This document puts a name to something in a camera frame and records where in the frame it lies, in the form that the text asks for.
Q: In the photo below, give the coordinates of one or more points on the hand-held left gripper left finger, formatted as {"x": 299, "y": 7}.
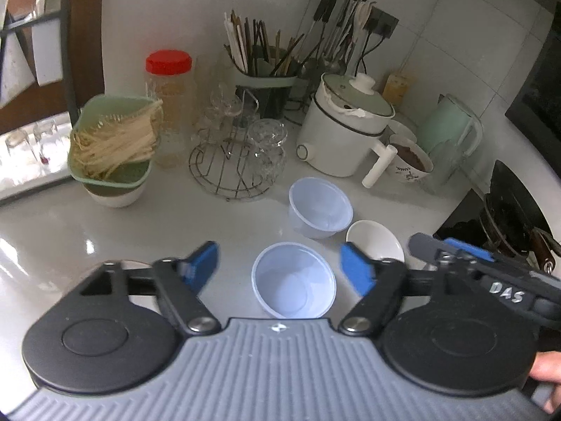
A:
{"x": 206, "y": 261}

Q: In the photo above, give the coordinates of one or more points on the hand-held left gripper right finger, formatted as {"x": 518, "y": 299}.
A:
{"x": 357, "y": 267}

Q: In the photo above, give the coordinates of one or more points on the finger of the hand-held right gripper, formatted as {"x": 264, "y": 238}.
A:
{"x": 469, "y": 248}
{"x": 425, "y": 248}

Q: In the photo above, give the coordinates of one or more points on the small white ceramic bowl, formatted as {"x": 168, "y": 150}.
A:
{"x": 377, "y": 241}

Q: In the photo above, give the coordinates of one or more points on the pale blue plastic bowl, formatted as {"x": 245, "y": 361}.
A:
{"x": 291, "y": 280}
{"x": 320, "y": 204}

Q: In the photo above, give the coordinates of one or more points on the person's right hand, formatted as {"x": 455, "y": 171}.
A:
{"x": 548, "y": 366}

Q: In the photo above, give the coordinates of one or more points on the black cooktop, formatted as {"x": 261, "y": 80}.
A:
{"x": 464, "y": 228}

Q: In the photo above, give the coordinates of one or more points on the black wok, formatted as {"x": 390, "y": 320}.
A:
{"x": 510, "y": 210}

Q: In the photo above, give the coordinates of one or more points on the patterned bowl brown contents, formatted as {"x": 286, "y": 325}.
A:
{"x": 410, "y": 160}

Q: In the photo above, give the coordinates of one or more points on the white bowl red base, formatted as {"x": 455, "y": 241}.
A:
{"x": 116, "y": 195}

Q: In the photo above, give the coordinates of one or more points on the white ceramic dish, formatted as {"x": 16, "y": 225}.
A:
{"x": 401, "y": 129}

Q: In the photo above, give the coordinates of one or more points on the pale green kettle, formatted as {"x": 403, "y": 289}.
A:
{"x": 447, "y": 127}

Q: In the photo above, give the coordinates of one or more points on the clear upturned glass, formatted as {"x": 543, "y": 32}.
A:
{"x": 225, "y": 105}
{"x": 267, "y": 144}

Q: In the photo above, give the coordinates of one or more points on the white electric cooking pot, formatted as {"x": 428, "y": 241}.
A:
{"x": 337, "y": 136}

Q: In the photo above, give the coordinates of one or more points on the dry noodles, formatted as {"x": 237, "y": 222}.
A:
{"x": 118, "y": 144}

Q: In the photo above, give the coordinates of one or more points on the yellow sponge block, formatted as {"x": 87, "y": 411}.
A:
{"x": 398, "y": 87}

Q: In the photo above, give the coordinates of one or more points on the red-lidded clear jar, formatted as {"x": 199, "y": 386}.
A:
{"x": 168, "y": 96}

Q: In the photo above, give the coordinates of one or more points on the green colander basket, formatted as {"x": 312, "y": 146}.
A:
{"x": 114, "y": 107}

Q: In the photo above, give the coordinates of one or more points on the green black utensil holder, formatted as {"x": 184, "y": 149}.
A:
{"x": 267, "y": 90}

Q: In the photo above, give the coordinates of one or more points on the white drip tray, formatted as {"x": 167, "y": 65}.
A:
{"x": 30, "y": 180}

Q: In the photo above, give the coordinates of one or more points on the clear drinking glass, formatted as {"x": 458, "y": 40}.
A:
{"x": 46, "y": 140}
{"x": 19, "y": 149}

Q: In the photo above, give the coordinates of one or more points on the bundle of chopsticks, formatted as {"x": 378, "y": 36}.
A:
{"x": 252, "y": 44}

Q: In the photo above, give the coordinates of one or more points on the black power strip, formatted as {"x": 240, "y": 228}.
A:
{"x": 383, "y": 22}

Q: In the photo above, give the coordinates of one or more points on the hanging kitchen utensils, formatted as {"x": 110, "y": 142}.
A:
{"x": 339, "y": 22}

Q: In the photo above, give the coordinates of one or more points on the black dish rack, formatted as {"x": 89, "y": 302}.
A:
{"x": 65, "y": 52}

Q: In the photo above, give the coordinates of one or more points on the brown wooden cutting board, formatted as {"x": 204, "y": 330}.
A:
{"x": 87, "y": 30}

